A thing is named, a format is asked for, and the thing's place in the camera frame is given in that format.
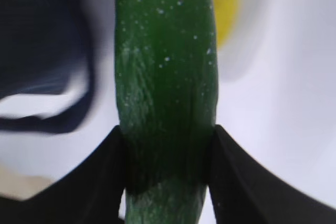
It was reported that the yellow lemon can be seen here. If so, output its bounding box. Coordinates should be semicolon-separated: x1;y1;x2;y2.
213;0;239;47

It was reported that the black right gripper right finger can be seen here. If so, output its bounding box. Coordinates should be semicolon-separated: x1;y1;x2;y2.
208;125;335;224

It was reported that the navy blue lunch bag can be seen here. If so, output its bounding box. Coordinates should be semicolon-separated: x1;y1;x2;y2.
1;0;96;134

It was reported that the green cucumber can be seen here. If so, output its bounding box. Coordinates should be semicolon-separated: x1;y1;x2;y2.
114;0;218;223

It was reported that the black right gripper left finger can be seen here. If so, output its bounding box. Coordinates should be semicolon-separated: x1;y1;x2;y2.
1;126;125;223

